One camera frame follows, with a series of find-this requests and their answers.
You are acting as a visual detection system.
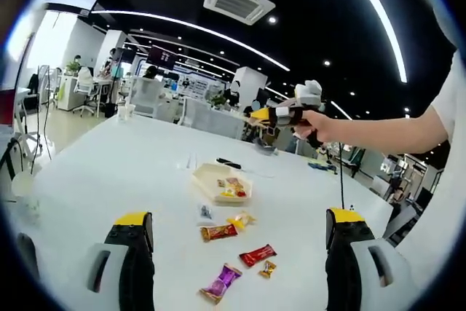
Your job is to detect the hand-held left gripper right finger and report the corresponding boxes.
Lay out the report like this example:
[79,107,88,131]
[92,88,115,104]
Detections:
[325,207,401,311]

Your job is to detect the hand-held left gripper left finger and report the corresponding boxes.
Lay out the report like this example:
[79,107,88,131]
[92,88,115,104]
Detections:
[68,210,157,311]

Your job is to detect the pink food tongs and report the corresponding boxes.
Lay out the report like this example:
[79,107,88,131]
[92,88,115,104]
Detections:
[250,96,299,117]

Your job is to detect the small orange candy food packet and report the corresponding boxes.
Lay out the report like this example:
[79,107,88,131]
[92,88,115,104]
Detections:
[258,259,277,279]

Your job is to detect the long red food packet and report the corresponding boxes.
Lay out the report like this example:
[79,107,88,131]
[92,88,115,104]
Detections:
[239,243,277,267]

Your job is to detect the long purple food packet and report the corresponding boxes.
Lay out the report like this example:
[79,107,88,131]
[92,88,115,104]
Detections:
[198,262,243,305]

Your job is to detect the red gold wafer food packet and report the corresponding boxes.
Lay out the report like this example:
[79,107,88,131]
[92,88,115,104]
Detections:
[200,224,240,243]

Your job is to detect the cream hexagonal container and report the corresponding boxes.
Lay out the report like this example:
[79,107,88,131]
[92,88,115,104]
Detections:
[191,162,255,205]

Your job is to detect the person's right hand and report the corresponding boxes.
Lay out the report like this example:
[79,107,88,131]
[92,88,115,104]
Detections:
[291,109,344,144]

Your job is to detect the grey basket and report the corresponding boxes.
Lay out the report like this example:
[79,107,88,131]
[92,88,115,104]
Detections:
[254,141,280,155]

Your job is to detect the blue tray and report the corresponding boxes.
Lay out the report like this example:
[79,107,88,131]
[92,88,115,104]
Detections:
[307,160,338,172]

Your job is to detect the green potted plant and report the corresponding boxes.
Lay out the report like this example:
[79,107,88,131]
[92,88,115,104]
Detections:
[210,92,229,108]

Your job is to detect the black marker pen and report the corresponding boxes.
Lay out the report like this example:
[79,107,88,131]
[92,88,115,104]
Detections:
[216,157,243,169]

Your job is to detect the white desk partition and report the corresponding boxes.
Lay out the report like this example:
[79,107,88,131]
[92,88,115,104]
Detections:
[181,98,245,141]

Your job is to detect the clear plastic packet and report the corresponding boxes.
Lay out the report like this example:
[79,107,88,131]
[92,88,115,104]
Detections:
[196,203,216,227]

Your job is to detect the person's white shirt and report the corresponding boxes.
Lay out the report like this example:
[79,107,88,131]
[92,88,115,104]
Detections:
[385,0,466,311]

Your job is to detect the curved ceiling light strip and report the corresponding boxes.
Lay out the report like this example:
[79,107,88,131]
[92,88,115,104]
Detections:
[338,0,408,84]

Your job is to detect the thin clear stand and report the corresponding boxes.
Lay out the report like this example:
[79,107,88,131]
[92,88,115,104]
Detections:
[178,153,200,170]

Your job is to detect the dark hanging display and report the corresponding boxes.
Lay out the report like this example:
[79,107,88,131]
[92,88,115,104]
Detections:
[146,45,178,68]

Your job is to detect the white office chair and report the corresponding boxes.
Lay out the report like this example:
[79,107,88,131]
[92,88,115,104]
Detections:
[130,76,165,117]

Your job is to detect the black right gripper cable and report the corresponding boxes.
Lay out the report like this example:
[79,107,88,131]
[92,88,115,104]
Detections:
[338,141,347,210]

